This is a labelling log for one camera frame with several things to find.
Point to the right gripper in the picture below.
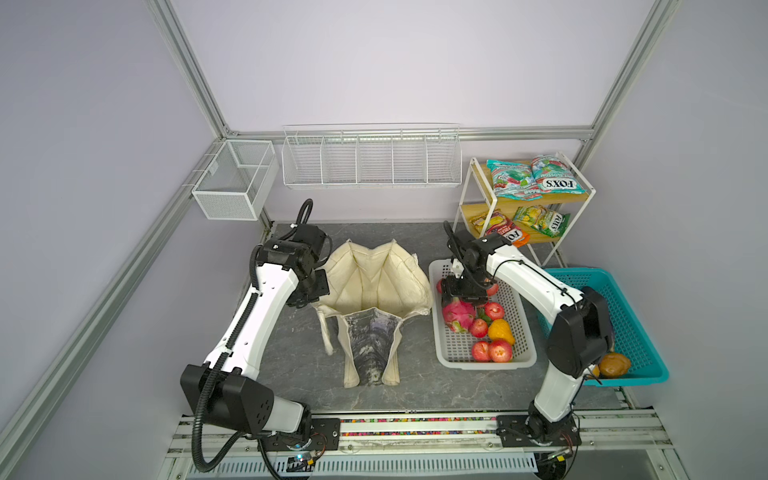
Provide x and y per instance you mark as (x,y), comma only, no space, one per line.
(449,292)

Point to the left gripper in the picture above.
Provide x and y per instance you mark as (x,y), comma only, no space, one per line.
(323,290)

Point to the yellow pear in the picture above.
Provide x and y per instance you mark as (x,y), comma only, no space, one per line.
(500,329)

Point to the cream canvas grocery bag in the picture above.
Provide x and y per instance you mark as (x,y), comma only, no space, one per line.
(373,291)

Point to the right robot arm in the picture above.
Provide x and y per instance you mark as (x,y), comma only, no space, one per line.
(580,334)

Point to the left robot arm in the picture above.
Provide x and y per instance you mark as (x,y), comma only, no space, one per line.
(226,398)

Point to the orange Fox's candy bag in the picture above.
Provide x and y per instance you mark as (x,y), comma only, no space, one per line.
(499,223)

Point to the green Fox's candy bag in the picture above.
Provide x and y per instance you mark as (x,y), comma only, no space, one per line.
(548,222)

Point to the pink green candy bag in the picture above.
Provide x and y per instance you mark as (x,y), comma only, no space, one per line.
(513,180)

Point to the teal Fox's candy bag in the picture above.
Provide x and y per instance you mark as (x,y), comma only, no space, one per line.
(552,176)

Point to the red apple small middle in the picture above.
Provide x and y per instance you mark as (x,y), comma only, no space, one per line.
(479,328)

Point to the brown potato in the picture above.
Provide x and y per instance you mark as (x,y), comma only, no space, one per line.
(614,365)

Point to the teal plastic vegetable basket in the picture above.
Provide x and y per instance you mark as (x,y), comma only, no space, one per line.
(631,339)

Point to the white wire two-tier shelf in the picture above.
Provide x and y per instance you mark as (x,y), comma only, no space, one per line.
(478,201)

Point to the small white mesh wall basket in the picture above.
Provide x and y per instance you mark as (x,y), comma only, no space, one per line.
(237,181)

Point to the long white wire wall basket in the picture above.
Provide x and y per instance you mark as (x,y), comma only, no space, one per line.
(372,155)

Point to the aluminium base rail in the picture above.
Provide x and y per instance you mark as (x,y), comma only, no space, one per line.
(433,445)

